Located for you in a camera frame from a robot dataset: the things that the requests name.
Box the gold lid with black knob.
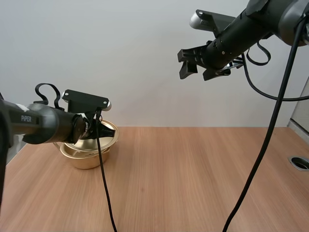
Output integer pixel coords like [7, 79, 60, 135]
[70, 120, 120, 152]

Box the gold pot with two handles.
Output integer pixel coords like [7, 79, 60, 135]
[59, 142, 114, 170]

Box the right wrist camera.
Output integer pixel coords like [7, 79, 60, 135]
[189, 9, 237, 35]

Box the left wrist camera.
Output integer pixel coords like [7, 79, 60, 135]
[61, 89, 112, 114]

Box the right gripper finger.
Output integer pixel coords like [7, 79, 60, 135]
[202, 68, 230, 81]
[179, 61, 198, 79]

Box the black cable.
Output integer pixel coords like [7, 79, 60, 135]
[222, 20, 306, 232]
[95, 110, 119, 232]
[35, 83, 61, 109]
[242, 48, 309, 102]
[246, 40, 271, 66]

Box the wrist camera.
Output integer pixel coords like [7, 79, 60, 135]
[61, 89, 112, 114]
[189, 9, 237, 35]

